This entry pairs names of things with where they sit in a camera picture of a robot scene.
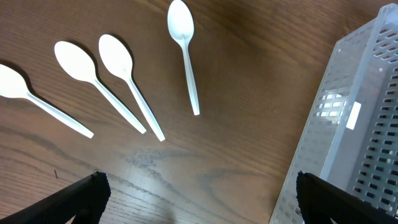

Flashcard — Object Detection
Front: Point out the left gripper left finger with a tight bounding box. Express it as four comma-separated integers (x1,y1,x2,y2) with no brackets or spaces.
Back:
1,172,111,224

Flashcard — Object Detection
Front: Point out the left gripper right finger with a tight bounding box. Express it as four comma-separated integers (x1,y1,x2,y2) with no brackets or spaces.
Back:
296,171,397,224

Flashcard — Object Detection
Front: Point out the clear perforated plastic basket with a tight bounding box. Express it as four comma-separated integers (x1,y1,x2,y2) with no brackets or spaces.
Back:
271,3,397,223

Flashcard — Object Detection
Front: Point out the white plastic spoon far left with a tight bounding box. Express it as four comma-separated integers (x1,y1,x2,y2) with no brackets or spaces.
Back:
1,65,94,138

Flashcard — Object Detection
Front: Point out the white plastic spoon near basket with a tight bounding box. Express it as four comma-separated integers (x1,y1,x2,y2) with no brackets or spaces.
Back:
167,0,200,116

